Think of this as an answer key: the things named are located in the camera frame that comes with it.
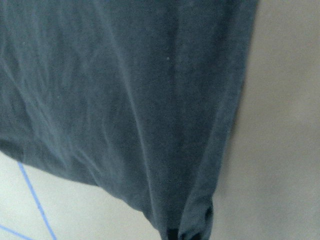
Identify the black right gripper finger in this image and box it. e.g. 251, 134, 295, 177
166, 228, 179, 240

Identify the black printed t-shirt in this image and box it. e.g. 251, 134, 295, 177
0, 0, 258, 240

